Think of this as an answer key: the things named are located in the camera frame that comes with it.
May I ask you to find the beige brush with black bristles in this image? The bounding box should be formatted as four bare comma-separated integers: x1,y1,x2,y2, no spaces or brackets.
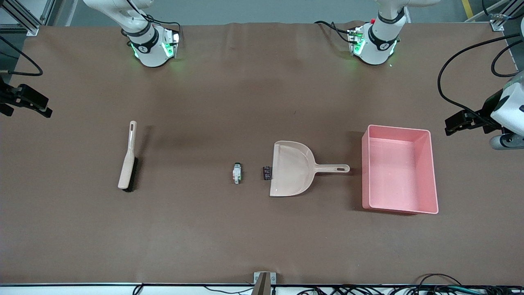
118,120,139,192

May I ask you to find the beige plastic dustpan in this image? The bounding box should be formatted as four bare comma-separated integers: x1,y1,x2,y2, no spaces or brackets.
269,141,350,197

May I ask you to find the pink plastic bin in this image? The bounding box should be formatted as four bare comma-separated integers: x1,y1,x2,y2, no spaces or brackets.
361,125,439,215

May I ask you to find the brown table mat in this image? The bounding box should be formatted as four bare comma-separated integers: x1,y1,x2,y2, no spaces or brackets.
0,20,524,285

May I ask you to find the aluminium frame profile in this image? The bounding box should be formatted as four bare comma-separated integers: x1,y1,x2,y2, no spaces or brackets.
489,0,524,31
0,0,41,36

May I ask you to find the thin aluminium frame pole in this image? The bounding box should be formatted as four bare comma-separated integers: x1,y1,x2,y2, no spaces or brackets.
39,0,62,25

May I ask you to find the black looped floor cable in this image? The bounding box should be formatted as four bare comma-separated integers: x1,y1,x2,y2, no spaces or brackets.
416,273,465,292

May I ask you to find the black right arm base cable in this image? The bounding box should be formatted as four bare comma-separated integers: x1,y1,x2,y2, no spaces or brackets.
141,14,183,43

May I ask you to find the black arm base cable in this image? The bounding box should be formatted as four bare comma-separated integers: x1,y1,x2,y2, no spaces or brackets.
314,20,353,43
141,14,183,43

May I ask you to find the black left arm base cable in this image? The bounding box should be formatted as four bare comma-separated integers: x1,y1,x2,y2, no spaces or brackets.
314,20,353,43

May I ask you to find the green floor cable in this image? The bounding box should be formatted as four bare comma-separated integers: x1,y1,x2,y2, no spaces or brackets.
448,287,490,295

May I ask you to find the metal table edge bracket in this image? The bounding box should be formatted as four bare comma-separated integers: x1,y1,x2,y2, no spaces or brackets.
253,272,277,295

